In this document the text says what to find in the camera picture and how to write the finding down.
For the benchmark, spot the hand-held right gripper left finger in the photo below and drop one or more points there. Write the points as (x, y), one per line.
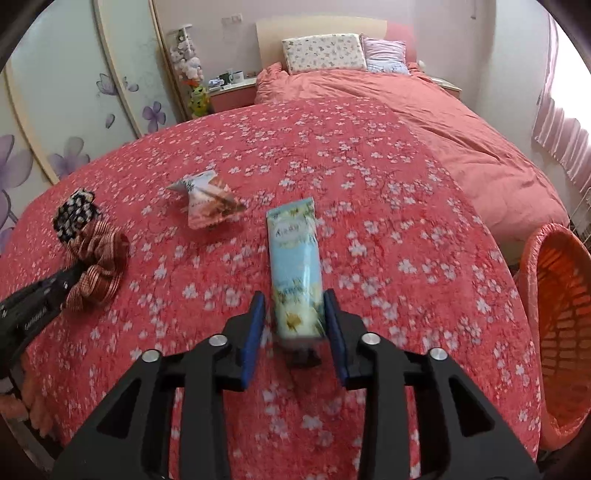
(251, 341)

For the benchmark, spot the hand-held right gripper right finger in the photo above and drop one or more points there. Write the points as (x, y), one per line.
(337, 339)

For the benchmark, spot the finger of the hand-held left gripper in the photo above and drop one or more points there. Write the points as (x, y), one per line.
(55, 288)

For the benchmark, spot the brown striped scrunchie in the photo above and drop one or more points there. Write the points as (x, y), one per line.
(99, 267)

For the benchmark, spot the light blue floral tube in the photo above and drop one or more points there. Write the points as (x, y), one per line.
(295, 263)

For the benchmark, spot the orange plastic basket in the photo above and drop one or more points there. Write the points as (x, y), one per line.
(561, 332)

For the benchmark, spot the person's left hand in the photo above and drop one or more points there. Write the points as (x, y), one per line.
(34, 408)

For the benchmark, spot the black white patterned scrunchie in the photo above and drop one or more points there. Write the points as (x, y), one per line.
(76, 214)

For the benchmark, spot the red floral blanket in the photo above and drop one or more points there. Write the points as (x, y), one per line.
(392, 277)

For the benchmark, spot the white pink snack packet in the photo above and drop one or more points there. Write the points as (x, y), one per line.
(207, 198)

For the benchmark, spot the flower print wardrobe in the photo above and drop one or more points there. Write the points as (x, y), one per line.
(69, 92)

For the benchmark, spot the yellow green plush toy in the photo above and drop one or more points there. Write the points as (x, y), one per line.
(199, 100)

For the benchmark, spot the pink duvet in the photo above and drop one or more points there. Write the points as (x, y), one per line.
(438, 124)

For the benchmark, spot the pink nightstand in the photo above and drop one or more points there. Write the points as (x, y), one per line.
(231, 98)
(447, 86)

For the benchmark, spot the white mug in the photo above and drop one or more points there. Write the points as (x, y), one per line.
(237, 78)

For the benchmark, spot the dark green mug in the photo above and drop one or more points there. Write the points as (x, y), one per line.
(225, 79)

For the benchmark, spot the hanging plush toy stack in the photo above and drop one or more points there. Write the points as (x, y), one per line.
(184, 55)

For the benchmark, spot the white floral pillow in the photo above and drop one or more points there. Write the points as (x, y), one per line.
(323, 53)

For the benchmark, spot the pink striped pillow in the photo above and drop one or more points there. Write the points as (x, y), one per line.
(385, 55)

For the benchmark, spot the cream and pink headboard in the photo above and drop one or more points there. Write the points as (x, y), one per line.
(318, 27)

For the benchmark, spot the pink curtain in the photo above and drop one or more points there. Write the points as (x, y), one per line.
(561, 110)

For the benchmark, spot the white wall outlet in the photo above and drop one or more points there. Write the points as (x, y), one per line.
(232, 19)

